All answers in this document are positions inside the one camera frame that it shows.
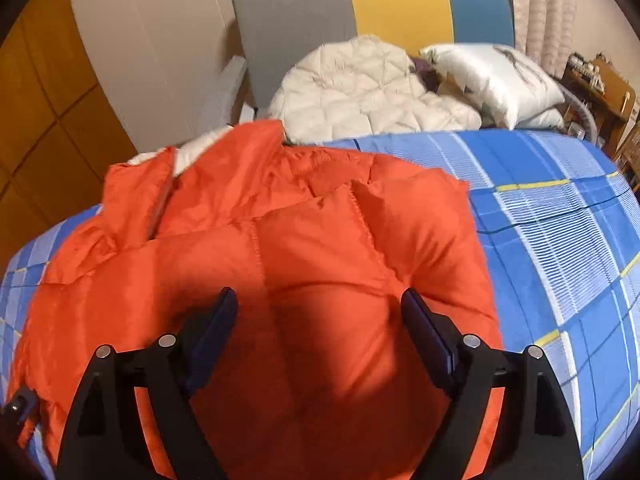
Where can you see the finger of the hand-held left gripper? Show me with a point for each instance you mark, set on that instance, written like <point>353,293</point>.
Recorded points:
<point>17,407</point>

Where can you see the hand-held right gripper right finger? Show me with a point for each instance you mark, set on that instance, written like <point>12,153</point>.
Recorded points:
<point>429,340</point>

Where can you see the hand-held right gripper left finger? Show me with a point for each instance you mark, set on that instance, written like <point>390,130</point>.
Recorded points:
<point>216,340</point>

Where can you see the orange puffer jacket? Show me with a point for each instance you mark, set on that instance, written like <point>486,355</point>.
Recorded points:
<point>310,240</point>

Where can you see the blue plaid bedsheet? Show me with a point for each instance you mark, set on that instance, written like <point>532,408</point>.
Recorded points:
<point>550,240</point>

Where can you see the light grey upright cushion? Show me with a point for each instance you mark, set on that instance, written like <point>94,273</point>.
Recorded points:
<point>227,90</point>

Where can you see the flat white pillow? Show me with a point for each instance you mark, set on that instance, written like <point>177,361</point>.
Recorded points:
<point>547,119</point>

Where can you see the large white pillow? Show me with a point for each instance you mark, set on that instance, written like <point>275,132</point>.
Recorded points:
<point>490,80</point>

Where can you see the dark purple cloth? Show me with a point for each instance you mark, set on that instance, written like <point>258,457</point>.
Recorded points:
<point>425,72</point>

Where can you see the woven wicker basket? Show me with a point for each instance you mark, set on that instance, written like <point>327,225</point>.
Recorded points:
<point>631,155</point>

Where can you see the yellow wooden wardrobe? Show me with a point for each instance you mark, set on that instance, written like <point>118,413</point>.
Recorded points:
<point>45,110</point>

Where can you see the wooden nightstand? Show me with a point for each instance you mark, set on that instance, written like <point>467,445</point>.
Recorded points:
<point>610,90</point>

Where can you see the grey yellow blue headboard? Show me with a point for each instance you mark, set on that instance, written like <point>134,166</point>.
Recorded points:
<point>400,10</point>

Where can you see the cream patterned curtain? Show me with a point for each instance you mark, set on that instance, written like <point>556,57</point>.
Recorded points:
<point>540,5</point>

